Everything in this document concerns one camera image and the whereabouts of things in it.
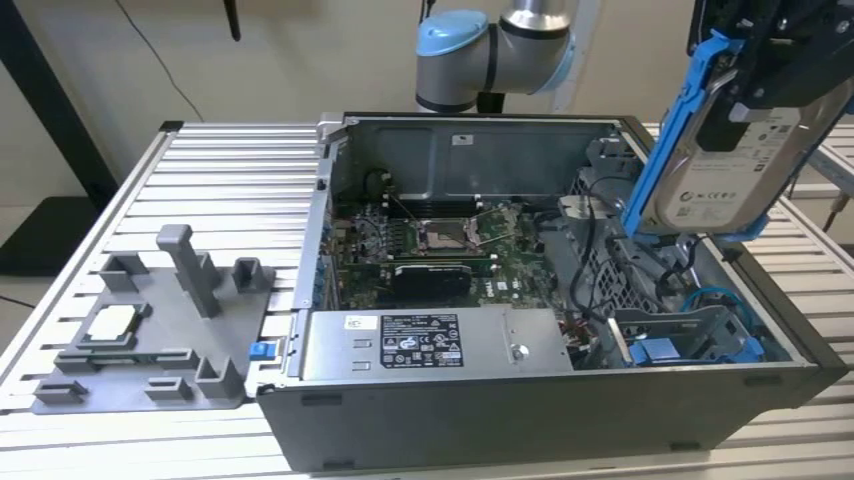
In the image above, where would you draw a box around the silver power supply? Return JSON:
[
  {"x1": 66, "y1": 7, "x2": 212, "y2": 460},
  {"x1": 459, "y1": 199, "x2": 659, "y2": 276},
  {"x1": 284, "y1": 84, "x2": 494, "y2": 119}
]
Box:
[{"x1": 299, "y1": 308, "x2": 575, "y2": 380}]

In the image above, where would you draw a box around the blue wire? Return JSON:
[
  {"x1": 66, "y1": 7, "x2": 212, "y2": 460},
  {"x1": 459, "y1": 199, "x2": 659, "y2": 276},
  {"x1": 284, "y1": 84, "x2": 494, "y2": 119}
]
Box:
[{"x1": 682, "y1": 286, "x2": 763, "y2": 347}]

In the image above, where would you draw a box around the green motherboard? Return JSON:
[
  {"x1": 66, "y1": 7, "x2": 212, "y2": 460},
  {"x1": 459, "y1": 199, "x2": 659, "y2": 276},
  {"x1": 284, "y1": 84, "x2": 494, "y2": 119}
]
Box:
[{"x1": 330, "y1": 198, "x2": 570, "y2": 310}]

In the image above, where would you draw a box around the grey metal drive cage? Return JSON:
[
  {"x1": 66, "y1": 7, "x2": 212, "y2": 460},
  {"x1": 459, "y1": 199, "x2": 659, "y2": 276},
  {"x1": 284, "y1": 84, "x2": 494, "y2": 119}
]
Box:
[{"x1": 538, "y1": 164, "x2": 737, "y2": 314}]

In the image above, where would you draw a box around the metal slat table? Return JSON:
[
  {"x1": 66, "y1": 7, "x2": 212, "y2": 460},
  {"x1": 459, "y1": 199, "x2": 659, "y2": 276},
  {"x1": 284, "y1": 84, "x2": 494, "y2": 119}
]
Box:
[{"x1": 803, "y1": 122, "x2": 854, "y2": 201}]

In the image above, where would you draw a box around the black stand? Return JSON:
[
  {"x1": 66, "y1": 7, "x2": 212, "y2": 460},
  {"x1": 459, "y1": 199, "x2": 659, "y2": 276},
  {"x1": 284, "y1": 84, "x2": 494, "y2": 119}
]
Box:
[{"x1": 0, "y1": 0, "x2": 123, "y2": 277}]

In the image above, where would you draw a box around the black wall cable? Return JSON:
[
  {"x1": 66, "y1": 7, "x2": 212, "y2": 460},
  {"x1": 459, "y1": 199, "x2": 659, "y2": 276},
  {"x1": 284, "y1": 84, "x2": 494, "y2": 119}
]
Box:
[{"x1": 106, "y1": 0, "x2": 206, "y2": 122}]

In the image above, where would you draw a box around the black antenna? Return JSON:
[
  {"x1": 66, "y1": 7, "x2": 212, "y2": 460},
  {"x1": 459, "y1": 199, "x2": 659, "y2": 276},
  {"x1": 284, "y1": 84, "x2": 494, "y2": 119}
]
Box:
[{"x1": 222, "y1": 0, "x2": 243, "y2": 42}]

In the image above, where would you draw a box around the metal socket cover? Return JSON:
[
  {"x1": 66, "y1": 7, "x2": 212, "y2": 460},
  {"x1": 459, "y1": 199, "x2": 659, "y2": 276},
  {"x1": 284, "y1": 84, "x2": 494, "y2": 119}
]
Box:
[{"x1": 474, "y1": 208, "x2": 521, "y2": 240}]

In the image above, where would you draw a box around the RAM slot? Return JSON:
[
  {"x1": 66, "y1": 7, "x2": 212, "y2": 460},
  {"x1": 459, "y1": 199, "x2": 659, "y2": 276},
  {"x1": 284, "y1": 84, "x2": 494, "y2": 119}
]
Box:
[{"x1": 384, "y1": 194, "x2": 483, "y2": 217}]

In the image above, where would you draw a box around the black wire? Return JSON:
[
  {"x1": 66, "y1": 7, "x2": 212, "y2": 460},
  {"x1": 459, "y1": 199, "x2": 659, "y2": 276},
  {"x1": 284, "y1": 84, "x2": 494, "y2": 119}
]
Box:
[
  {"x1": 657, "y1": 234, "x2": 711, "y2": 302},
  {"x1": 570, "y1": 189, "x2": 606, "y2": 326}
]

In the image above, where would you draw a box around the black graphics card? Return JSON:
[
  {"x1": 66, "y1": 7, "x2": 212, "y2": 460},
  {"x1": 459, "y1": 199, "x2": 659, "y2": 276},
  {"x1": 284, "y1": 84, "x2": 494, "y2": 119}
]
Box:
[{"x1": 388, "y1": 263, "x2": 477, "y2": 302}]

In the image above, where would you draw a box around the hard disk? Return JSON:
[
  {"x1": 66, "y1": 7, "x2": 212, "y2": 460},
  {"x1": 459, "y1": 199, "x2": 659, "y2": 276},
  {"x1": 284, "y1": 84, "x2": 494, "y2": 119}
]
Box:
[{"x1": 619, "y1": 28, "x2": 854, "y2": 247}]

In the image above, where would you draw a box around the CPU socket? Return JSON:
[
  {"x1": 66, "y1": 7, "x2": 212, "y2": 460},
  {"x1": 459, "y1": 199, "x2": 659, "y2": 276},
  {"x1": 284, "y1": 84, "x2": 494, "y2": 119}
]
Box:
[{"x1": 415, "y1": 218, "x2": 479, "y2": 254}]

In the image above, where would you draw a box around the locking lever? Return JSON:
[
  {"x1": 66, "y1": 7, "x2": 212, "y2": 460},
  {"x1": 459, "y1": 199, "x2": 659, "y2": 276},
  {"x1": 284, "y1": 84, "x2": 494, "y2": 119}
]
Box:
[{"x1": 391, "y1": 194, "x2": 425, "y2": 225}]

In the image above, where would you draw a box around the grey parts rack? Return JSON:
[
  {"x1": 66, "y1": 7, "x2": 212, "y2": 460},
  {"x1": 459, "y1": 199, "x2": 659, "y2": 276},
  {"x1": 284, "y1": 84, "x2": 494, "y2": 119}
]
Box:
[{"x1": 30, "y1": 223, "x2": 279, "y2": 416}]

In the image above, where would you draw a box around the black PC case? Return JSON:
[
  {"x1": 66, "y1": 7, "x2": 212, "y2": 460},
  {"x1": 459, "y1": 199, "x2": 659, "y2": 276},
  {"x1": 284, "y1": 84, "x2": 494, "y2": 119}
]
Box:
[{"x1": 255, "y1": 111, "x2": 850, "y2": 474}]

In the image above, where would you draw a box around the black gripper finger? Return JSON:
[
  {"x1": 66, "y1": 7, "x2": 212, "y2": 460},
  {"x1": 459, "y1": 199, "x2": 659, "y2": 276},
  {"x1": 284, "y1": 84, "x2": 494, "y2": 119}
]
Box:
[{"x1": 695, "y1": 101, "x2": 770, "y2": 154}]

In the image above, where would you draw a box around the disk bay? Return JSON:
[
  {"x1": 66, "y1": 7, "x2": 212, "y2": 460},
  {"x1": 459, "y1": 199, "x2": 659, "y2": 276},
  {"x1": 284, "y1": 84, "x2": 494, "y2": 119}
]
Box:
[{"x1": 629, "y1": 338, "x2": 763, "y2": 367}]

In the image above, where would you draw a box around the silver CPU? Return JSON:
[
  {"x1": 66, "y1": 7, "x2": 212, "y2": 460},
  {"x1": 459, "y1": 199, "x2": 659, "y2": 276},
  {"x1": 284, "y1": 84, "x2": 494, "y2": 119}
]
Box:
[{"x1": 90, "y1": 304, "x2": 151, "y2": 342}]

